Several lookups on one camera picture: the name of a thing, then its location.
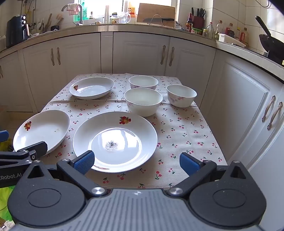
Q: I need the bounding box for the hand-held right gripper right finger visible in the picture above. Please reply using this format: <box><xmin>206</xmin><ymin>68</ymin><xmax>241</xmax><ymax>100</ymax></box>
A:
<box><xmin>167</xmin><ymin>152</ymin><xmax>247</xmax><ymax>197</ymax></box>

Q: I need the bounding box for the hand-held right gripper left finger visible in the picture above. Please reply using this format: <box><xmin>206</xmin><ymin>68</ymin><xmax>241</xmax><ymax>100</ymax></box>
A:
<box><xmin>27</xmin><ymin>150</ymin><xmax>108</xmax><ymax>197</ymax></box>

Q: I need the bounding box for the small white fruit-print plate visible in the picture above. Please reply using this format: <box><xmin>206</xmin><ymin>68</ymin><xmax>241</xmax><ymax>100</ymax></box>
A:
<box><xmin>13</xmin><ymin>110</ymin><xmax>71</xmax><ymax>155</ymax></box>
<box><xmin>69</xmin><ymin>77</ymin><xmax>115</xmax><ymax>100</ymax></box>

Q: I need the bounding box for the large white fruit-print plate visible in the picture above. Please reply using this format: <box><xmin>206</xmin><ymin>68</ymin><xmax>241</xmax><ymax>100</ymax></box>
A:
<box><xmin>73</xmin><ymin>111</ymin><xmax>158</xmax><ymax>174</ymax></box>

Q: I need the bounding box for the white pink-floral bowl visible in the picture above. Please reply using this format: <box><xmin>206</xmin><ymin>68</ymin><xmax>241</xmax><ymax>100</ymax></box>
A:
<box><xmin>129</xmin><ymin>76</ymin><xmax>159</xmax><ymax>90</ymax></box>
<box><xmin>166</xmin><ymin>84</ymin><xmax>197</xmax><ymax>108</ymax></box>

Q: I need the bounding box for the plain white bowl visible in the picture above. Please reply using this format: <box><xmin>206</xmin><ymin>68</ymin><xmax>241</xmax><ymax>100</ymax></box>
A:
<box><xmin>124</xmin><ymin>88</ymin><xmax>163</xmax><ymax>117</ymax></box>

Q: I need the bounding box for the yellow plastic bag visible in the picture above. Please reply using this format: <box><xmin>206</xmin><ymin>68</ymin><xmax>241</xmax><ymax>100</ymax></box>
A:
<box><xmin>0</xmin><ymin>138</ymin><xmax>14</xmax><ymax>152</ymax></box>

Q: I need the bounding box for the cherry print tablecloth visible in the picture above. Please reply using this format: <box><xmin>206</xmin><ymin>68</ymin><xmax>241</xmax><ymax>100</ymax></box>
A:
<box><xmin>41</xmin><ymin>73</ymin><xmax>229</xmax><ymax>189</ymax></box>

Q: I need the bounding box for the black air fryer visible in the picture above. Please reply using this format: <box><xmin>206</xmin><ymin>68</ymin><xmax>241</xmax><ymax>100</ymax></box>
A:
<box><xmin>6</xmin><ymin>14</ymin><xmax>30</xmax><ymax>48</ymax></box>

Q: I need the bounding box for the white kitchen cabinet unit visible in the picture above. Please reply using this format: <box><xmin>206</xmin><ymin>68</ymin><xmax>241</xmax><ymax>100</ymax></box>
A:
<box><xmin>0</xmin><ymin>22</ymin><xmax>284</xmax><ymax>178</ymax></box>

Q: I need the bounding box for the wooden spatula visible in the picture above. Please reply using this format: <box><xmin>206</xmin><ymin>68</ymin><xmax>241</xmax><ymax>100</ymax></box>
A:
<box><xmin>44</xmin><ymin>13</ymin><xmax>53</xmax><ymax>30</ymax></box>

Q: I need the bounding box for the white plastic tray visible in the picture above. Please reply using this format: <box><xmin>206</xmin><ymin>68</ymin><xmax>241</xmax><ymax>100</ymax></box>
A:
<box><xmin>219</xmin><ymin>33</ymin><xmax>247</xmax><ymax>48</ymax></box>

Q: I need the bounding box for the metal kitchen faucet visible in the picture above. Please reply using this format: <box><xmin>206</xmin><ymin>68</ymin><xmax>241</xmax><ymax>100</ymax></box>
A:
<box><xmin>62</xmin><ymin>3</ymin><xmax>84</xmax><ymax>25</ymax></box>

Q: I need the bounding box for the red bottle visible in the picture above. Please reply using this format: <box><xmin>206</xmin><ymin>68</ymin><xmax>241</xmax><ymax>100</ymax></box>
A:
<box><xmin>225</xmin><ymin>23</ymin><xmax>235</xmax><ymax>38</ymax></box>

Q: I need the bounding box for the red knife block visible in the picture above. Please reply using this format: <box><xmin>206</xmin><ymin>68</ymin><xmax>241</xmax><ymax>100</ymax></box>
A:
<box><xmin>191</xmin><ymin>8</ymin><xmax>206</xmax><ymax>29</ymax></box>

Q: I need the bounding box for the pink cloth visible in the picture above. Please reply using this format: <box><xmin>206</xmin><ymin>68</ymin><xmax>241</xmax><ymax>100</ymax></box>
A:
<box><xmin>67</xmin><ymin>3</ymin><xmax>81</xmax><ymax>15</ymax></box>

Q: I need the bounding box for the green dish soap bottle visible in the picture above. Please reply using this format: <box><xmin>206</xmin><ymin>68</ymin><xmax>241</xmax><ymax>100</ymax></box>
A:
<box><xmin>78</xmin><ymin>2</ymin><xmax>88</xmax><ymax>23</ymax></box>

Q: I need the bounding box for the black wok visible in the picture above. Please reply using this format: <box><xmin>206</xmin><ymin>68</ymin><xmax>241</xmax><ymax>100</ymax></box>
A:
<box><xmin>255</xmin><ymin>15</ymin><xmax>284</xmax><ymax>65</ymax></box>

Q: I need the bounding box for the glass pitcher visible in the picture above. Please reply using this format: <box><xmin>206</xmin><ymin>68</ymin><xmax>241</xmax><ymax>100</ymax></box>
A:
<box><xmin>116</xmin><ymin>12</ymin><xmax>132</xmax><ymax>24</ymax></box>

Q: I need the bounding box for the wooden cutting board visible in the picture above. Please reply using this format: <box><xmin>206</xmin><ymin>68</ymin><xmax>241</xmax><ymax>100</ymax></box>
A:
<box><xmin>136</xmin><ymin>3</ymin><xmax>176</xmax><ymax>24</ymax></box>

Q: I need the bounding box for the wire rack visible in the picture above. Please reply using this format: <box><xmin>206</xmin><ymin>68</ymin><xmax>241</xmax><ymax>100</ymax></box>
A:
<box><xmin>150</xmin><ymin>14</ymin><xmax>167</xmax><ymax>26</ymax></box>

